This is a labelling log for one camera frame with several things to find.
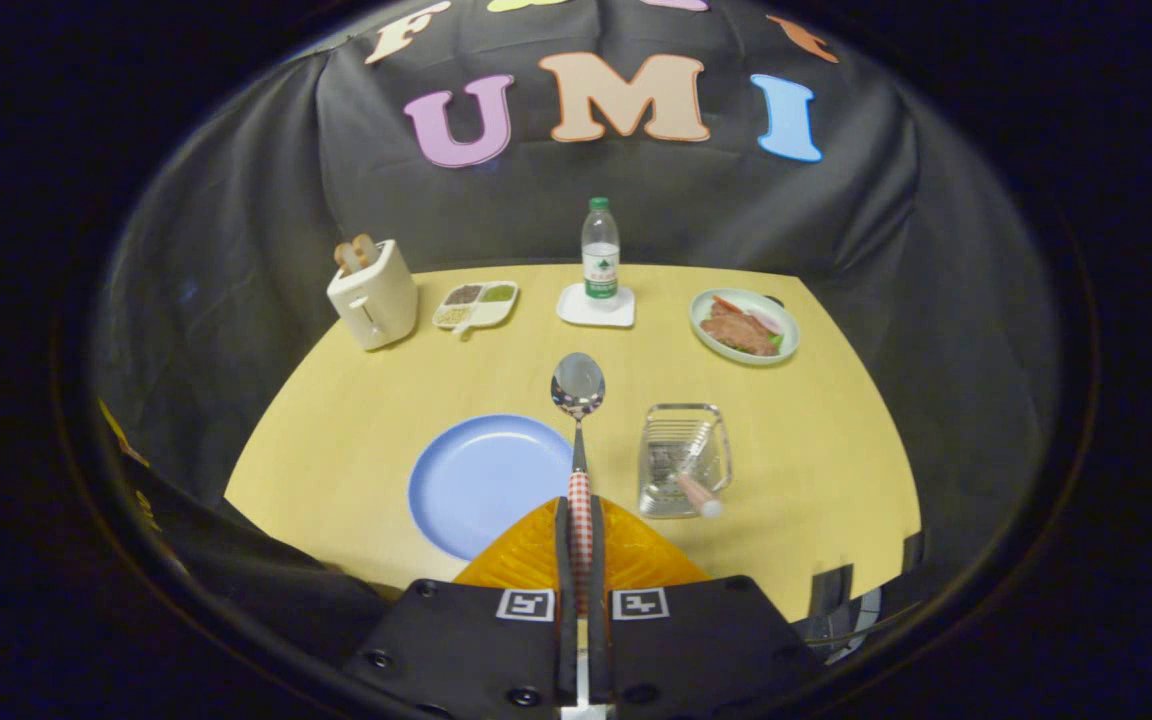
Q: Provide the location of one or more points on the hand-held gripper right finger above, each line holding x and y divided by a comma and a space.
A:
597, 640

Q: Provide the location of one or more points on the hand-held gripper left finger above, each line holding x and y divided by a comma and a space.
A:
564, 640

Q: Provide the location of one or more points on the metal mesh basket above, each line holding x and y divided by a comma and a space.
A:
661, 480

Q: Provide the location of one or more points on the blue round plate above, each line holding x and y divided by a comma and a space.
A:
476, 480

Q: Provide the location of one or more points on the white square coaster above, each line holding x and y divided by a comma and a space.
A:
576, 311

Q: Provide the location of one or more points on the white divided condiment tray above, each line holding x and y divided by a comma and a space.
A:
481, 312

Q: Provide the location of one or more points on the sliced meat with garnish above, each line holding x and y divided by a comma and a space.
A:
736, 330

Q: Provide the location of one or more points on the clear water bottle green cap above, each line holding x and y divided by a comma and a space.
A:
600, 270

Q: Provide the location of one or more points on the pale green oval plate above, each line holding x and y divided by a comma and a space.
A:
784, 308

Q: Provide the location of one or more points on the cream toaster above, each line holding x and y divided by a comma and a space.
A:
376, 305

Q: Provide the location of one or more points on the brown toast slice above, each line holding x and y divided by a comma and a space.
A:
346, 258
367, 250

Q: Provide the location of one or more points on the black backdrop cloth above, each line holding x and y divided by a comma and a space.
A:
836, 250

